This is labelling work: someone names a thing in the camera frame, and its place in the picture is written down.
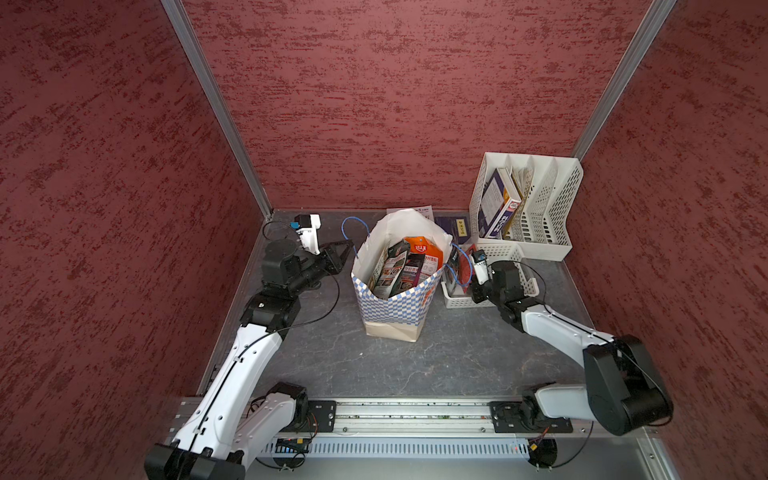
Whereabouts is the black red condiment packet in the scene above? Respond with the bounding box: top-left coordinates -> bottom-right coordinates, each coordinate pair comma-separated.
391,253 -> 425,296

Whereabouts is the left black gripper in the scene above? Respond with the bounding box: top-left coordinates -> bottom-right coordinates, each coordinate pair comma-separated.
287,238 -> 353,294

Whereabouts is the blue checkered paper bag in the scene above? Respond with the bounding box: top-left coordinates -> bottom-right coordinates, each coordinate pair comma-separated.
351,208 -> 469,342

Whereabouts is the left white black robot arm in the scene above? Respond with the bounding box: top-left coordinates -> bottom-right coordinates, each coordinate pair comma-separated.
144,239 -> 353,479

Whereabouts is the white file organizer rack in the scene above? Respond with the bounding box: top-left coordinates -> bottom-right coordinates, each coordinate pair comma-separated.
469,152 -> 583,262

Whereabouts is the aluminium mounting rail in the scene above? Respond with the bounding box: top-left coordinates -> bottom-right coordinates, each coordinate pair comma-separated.
173,395 -> 643,439

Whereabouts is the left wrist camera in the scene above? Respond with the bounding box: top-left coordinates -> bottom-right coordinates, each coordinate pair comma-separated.
290,214 -> 321,255

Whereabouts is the orange red condiment packet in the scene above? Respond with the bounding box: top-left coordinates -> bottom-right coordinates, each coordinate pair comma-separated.
404,236 -> 443,285

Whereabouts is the white green condiment packet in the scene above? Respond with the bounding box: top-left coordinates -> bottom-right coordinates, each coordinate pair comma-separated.
368,239 -> 410,299

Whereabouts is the white plastic basket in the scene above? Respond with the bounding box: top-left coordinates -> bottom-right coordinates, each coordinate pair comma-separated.
441,240 -> 540,309

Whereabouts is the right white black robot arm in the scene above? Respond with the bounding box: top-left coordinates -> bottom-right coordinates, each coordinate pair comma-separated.
470,253 -> 674,436

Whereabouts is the blue white box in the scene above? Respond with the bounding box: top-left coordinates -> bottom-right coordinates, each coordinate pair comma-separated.
478,168 -> 523,239

